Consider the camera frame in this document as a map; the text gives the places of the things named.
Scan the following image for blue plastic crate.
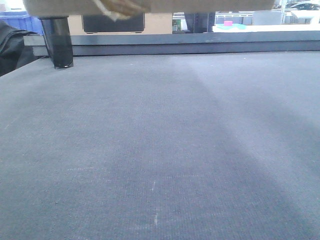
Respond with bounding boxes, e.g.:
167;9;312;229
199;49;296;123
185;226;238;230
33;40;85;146
0;10;43;35

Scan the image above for orange printed cardboard box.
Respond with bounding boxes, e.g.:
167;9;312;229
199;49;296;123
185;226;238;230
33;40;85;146
23;0;274;21

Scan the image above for pink box in background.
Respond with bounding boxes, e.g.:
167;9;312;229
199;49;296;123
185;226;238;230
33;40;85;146
223;20;233;27

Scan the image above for large Ecoflow cardboard box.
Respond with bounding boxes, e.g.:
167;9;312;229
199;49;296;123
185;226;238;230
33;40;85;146
67;13;173;36

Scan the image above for black jacket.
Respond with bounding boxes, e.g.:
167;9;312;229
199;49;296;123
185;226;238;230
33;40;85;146
0;20;38;76

